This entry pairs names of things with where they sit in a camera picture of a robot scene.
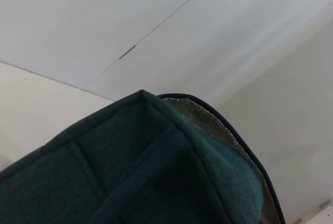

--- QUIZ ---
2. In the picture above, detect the dark teal insulated lunch bag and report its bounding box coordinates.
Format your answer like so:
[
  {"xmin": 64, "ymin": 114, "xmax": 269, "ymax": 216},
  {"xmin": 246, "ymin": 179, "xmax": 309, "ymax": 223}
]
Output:
[{"xmin": 0, "ymin": 89, "xmax": 286, "ymax": 224}]

